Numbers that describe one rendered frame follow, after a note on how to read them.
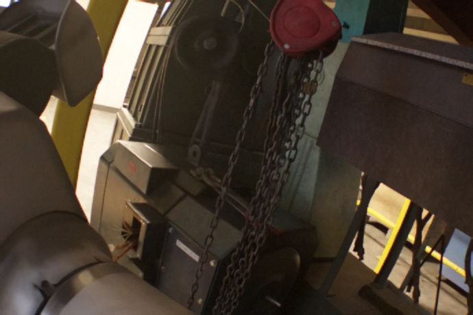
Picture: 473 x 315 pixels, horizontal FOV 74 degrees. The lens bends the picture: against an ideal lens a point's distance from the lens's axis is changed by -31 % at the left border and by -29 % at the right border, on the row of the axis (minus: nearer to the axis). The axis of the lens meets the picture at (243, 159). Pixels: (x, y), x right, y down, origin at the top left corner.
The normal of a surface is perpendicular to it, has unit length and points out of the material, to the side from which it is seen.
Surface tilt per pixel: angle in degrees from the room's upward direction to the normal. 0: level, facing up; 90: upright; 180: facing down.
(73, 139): 90
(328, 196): 72
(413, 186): 90
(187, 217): 45
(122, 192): 90
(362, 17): 90
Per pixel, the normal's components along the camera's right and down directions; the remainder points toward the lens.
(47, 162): 0.85, 0.36
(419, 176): -0.86, -0.18
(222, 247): -0.26, -0.71
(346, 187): 0.48, 0.00
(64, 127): 0.41, 0.31
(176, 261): -0.67, -0.07
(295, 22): -0.37, 0.12
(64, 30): 0.86, 0.03
